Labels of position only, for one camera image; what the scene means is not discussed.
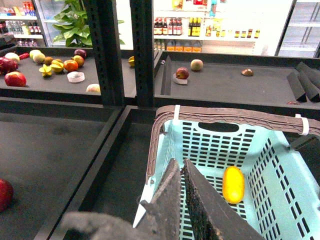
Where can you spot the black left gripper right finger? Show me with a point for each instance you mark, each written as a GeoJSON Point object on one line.
{"type": "Point", "coordinates": [211, 216]}

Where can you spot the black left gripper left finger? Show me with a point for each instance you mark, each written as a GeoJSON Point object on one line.
{"type": "Point", "coordinates": [161, 220]}

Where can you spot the yellow mango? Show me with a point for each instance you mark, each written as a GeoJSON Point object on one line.
{"type": "Point", "coordinates": [233, 185]}

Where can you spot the mint green plastic basket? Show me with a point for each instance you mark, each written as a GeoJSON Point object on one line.
{"type": "Point", "coordinates": [282, 193]}

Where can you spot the brown basket handle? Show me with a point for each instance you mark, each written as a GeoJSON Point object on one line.
{"type": "Point", "coordinates": [228, 115]}

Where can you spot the white zip tie left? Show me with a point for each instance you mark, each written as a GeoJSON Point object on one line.
{"type": "Point", "coordinates": [176, 114]}

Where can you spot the white zip tie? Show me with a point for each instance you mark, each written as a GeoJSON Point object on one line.
{"type": "Point", "coordinates": [305, 125]}
{"type": "Point", "coordinates": [176, 114]}

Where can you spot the white zip tie right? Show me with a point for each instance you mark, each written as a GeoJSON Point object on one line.
{"type": "Point", "coordinates": [305, 125]}

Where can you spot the red apple centre tray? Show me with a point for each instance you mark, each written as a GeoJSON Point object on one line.
{"type": "Point", "coordinates": [182, 73]}

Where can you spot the brown chestnut fruit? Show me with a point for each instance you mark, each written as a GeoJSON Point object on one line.
{"type": "Point", "coordinates": [248, 72]}

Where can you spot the green brown pear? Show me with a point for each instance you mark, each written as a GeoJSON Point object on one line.
{"type": "Point", "coordinates": [196, 65]}

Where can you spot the red apple front left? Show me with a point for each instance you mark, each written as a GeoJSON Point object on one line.
{"type": "Point", "coordinates": [6, 194]}

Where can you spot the orange fruit on shelf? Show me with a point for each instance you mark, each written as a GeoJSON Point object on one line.
{"type": "Point", "coordinates": [70, 65]}

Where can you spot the yellow starfruit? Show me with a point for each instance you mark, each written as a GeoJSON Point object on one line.
{"type": "Point", "coordinates": [46, 71]}

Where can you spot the sauce bottles on shelf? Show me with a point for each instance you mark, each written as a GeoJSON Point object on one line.
{"type": "Point", "coordinates": [177, 26]}

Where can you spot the red apple left shelf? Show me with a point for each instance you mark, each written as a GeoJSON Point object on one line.
{"type": "Point", "coordinates": [15, 79]}

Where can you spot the green potted plant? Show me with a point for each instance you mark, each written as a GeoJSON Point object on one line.
{"type": "Point", "coordinates": [72, 22]}

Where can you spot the black shelf post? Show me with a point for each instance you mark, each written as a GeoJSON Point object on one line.
{"type": "Point", "coordinates": [143, 52]}

